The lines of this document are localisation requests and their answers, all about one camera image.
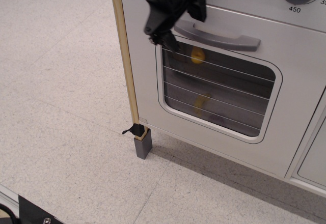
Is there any grey plastic foot cap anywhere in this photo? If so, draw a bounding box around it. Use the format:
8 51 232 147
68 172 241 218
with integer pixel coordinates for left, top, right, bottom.
134 129 153 160

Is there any white oven door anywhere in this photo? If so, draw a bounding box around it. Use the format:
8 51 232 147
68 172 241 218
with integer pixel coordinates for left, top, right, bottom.
119 0 326 179

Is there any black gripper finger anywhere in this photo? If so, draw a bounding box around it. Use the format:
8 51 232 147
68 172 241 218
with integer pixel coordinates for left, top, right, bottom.
155 32 179 52
187 0 207 22

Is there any yellow toy banana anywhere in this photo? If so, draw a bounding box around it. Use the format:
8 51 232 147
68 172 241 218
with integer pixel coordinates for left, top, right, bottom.
194 93 211 115

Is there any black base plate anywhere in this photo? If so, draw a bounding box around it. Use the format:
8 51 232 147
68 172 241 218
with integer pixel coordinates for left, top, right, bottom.
18 195 64 224

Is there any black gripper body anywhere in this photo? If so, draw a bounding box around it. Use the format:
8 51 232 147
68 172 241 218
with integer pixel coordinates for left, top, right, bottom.
139 0 207 44

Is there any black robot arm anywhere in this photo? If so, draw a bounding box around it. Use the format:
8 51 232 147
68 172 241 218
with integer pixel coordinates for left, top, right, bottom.
144 0 206 52

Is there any aluminium frame rail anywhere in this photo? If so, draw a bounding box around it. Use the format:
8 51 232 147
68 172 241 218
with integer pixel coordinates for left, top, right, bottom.
0 184 19 218

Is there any black tape piece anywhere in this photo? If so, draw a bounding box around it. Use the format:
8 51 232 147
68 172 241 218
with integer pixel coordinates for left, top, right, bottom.
122 123 145 137

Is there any yellow handled toy knife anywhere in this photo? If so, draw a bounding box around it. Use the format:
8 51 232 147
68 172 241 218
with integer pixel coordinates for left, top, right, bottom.
191 46 206 64

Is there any white cabinet door right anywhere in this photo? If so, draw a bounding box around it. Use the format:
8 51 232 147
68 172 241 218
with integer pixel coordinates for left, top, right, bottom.
286 92 325 197

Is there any purple toy eggplant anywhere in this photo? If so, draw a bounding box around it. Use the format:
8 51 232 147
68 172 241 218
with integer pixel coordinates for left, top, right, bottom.
208 114 225 125

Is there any white toy oven cabinet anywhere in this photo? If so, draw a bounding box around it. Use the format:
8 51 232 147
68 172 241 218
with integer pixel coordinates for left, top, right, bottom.
118 0 326 199

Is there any grey oven door handle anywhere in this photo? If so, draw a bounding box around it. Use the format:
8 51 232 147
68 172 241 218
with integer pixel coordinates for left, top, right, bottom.
174 20 261 52

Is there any black cable loop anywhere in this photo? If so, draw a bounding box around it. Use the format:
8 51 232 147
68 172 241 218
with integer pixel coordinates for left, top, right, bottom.
0 203 17 224

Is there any wooden corner post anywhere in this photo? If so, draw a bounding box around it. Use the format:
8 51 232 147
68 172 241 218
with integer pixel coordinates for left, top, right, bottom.
112 0 148 141

